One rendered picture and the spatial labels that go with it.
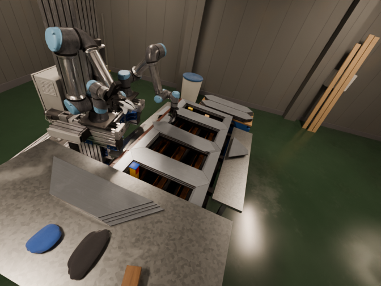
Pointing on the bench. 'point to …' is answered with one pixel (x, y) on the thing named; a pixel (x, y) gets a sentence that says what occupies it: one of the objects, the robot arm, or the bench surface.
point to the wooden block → (131, 276)
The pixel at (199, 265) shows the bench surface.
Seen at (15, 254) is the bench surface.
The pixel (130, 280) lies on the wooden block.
